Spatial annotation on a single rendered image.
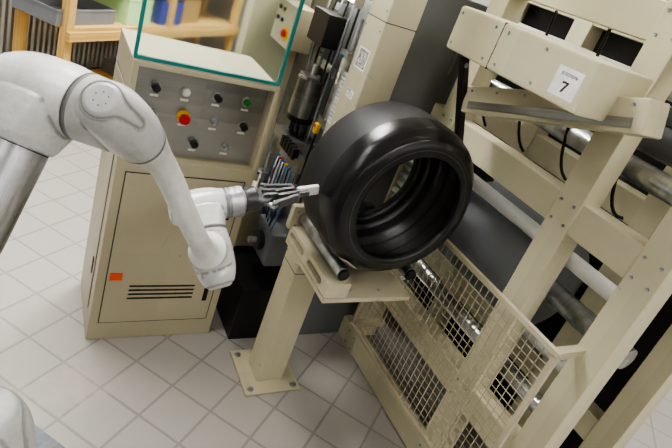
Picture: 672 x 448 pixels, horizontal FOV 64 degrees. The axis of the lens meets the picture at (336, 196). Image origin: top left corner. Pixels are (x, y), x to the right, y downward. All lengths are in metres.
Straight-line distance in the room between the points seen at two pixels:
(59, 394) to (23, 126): 1.52
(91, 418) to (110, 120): 1.57
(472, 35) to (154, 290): 1.66
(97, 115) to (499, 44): 1.25
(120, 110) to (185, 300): 1.68
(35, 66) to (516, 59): 1.28
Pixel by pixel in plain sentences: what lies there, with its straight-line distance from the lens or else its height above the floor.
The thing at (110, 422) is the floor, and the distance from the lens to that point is 2.37.
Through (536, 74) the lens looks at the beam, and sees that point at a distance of 1.69.
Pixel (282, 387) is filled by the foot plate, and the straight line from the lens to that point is 2.62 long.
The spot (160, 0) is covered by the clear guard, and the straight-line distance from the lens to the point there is 1.99.
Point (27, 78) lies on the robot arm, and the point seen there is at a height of 1.45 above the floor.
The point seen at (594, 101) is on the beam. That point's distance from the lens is 1.62.
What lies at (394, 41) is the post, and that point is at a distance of 1.90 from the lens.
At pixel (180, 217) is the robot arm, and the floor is 1.16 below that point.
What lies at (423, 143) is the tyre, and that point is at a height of 1.40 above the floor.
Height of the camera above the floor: 1.83
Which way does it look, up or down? 24 degrees down
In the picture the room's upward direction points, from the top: 20 degrees clockwise
